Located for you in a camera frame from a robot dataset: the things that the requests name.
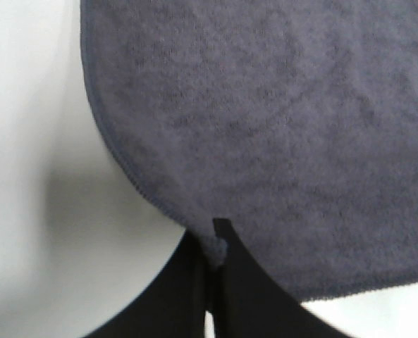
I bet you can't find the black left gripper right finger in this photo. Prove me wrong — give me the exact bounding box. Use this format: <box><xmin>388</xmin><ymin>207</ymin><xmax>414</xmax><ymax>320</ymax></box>
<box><xmin>211</xmin><ymin>218</ymin><xmax>346</xmax><ymax>338</ymax></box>

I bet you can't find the dark grey towel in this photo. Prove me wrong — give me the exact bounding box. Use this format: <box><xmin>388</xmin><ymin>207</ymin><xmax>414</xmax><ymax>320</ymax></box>
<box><xmin>80</xmin><ymin>1</ymin><xmax>418</xmax><ymax>301</ymax></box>

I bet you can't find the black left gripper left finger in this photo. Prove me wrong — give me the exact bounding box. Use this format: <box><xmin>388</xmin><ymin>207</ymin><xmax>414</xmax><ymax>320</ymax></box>
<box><xmin>88</xmin><ymin>232</ymin><xmax>207</xmax><ymax>338</ymax></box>

